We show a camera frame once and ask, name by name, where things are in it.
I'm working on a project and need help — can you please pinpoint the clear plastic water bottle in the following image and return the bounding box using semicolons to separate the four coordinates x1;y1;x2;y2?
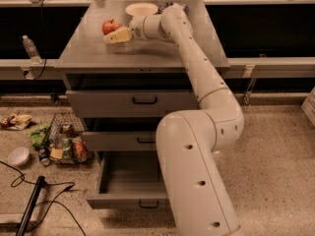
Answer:
23;35;42;65

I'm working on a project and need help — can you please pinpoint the white bowl on floor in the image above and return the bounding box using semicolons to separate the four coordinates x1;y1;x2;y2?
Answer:
8;147;31;166

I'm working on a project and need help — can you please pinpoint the red can in basket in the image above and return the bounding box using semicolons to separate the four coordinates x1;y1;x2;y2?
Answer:
73;138;88;162

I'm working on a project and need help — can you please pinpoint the grey drawer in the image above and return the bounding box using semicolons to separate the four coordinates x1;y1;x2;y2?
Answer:
66;89;198;118
83;131;156;151
87;150;169;209

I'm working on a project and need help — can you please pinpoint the grey top drawer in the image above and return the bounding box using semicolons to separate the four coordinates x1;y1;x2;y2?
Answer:
66;89;198;118

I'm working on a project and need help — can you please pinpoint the black pole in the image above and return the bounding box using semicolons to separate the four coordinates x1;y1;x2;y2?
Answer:
16;176;45;236

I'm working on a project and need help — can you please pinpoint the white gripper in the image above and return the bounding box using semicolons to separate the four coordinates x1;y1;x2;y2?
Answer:
103;17;146;44

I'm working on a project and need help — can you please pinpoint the white ceramic bowl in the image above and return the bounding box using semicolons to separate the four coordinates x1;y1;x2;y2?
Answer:
125;2;158;17

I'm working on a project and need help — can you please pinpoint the green can in basket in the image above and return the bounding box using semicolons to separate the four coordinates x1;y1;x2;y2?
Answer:
62;138;72;159

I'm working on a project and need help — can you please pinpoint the crumpled dark patterned cloth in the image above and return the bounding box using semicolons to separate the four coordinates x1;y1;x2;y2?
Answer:
157;2;189;14

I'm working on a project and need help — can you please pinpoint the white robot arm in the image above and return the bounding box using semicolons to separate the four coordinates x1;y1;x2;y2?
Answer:
126;4;245;236

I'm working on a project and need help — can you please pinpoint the grey bottom drawer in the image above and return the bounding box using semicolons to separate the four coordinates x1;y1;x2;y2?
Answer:
87;150;169;209

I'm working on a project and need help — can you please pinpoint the crumpled brown snack bag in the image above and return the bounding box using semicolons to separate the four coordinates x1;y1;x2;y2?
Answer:
0;114;32;131

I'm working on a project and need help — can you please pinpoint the grey middle drawer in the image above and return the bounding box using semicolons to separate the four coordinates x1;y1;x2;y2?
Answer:
83;131;156;151

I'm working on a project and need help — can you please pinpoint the green chip bag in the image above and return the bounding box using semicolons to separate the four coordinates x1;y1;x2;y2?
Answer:
27;123;50;150

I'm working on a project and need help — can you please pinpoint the wire mesh basket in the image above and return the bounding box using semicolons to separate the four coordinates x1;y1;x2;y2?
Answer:
49;113;92;164

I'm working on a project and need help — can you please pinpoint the grey drawer cabinet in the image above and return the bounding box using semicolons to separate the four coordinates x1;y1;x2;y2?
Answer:
54;0;230;155

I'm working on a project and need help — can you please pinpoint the soda can on floor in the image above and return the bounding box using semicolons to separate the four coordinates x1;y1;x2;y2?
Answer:
38;147;50;166

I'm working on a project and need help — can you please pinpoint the red apple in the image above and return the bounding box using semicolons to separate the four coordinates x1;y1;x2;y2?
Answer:
102;19;121;35

